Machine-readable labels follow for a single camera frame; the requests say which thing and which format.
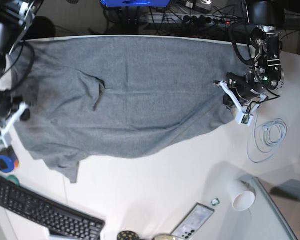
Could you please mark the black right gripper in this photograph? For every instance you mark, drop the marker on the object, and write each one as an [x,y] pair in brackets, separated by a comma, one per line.
[25,113]

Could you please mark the grey t-shirt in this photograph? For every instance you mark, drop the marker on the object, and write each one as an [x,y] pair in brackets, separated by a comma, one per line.
[121,96]

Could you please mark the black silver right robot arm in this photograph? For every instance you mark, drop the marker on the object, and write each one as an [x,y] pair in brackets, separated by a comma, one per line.
[16,17]

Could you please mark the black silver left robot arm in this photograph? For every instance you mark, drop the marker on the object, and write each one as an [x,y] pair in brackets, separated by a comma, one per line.
[265,73]

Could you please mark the blue black tape measure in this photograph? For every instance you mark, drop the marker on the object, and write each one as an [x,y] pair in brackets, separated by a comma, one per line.
[8,160]

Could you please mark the green tape roll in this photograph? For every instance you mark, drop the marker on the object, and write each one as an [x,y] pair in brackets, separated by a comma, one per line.
[13,179]

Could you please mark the black power strip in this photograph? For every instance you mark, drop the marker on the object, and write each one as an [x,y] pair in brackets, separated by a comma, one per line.
[202,20]

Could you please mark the white paper cup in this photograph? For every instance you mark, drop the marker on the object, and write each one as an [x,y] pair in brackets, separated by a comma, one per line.
[241,197]

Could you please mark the black computer keyboard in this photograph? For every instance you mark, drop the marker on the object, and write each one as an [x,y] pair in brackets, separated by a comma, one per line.
[60,219]

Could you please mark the small green white packet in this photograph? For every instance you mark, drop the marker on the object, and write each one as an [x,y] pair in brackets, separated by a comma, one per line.
[215,202]

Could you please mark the glass side table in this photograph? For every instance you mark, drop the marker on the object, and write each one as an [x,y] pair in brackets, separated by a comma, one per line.
[275,214]

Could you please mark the smartphone with clear case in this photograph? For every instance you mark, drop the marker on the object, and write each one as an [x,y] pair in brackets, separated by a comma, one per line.
[193,221]

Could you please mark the black dotted round lid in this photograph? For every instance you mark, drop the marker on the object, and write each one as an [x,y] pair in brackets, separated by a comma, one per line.
[128,235]

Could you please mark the olive round container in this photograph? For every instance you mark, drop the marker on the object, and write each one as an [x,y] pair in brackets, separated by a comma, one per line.
[164,236]

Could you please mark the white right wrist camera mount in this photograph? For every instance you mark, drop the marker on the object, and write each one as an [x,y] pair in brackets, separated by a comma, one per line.
[5,137]

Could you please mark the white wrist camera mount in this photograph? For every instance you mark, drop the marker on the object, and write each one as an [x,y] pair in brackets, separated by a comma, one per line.
[5,137]
[243,103]

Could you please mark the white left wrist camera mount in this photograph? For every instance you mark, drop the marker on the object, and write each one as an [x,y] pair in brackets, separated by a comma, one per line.
[243,103]

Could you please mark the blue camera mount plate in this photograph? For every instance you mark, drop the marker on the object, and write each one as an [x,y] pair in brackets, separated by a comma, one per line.
[135,3]

